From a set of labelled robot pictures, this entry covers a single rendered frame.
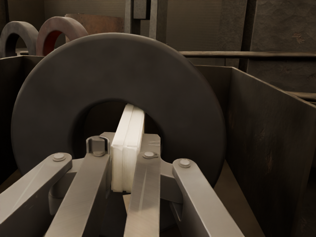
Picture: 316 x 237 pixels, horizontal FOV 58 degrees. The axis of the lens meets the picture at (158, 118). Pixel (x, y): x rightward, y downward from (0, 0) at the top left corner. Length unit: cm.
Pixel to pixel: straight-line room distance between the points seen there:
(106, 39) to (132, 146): 7
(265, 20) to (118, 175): 41
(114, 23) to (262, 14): 243
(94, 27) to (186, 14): 494
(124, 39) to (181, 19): 742
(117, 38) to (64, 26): 52
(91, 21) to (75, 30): 214
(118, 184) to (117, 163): 1
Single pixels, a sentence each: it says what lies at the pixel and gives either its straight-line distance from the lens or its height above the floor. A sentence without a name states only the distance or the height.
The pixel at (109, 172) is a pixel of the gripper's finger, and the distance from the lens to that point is 15.
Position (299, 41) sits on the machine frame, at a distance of 51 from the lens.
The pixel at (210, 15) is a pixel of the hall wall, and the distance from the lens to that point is 724.
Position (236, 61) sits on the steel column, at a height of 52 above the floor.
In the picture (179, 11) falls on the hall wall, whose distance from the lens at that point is 766.
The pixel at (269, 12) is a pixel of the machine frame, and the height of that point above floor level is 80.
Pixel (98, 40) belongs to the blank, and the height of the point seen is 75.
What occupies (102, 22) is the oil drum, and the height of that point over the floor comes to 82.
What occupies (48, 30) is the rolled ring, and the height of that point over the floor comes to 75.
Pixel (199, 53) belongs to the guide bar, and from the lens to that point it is 55.
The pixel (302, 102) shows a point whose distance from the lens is 20.
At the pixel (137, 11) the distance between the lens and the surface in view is 593.
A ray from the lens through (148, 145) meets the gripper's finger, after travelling 17.
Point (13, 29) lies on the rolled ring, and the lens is 88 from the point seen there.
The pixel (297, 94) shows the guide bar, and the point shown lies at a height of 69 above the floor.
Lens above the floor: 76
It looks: 17 degrees down
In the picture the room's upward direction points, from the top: 3 degrees clockwise
